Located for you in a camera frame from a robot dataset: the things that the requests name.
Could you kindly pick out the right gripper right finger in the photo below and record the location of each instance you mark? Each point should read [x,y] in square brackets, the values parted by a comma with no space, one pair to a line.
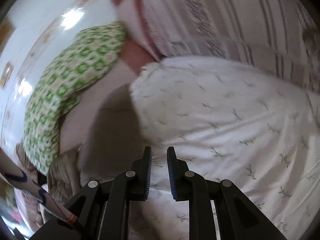
[217,210]

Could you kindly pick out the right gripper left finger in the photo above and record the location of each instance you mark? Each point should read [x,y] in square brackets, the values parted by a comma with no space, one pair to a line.
[102,210]

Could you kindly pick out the grey-brown quilted down jacket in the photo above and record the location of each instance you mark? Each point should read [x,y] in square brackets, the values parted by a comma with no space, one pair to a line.
[63,177]

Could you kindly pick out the white floral bed quilt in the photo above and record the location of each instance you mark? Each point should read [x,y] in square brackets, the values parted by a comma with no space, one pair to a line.
[230,121]

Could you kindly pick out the pink red sofa back cover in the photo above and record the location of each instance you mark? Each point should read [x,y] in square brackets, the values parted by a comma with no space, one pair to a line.
[104,120]

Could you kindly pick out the white rolled paper tube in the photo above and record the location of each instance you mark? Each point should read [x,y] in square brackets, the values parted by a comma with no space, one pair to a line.
[18,179]

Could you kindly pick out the green checkered pillow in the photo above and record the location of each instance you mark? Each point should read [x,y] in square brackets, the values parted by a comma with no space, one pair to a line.
[89,58]

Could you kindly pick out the striped floral cushion right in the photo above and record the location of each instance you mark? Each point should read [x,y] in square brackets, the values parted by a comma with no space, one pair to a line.
[277,36]

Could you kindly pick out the beige wall switch panel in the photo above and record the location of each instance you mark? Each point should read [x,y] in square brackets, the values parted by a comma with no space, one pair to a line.
[6,74]

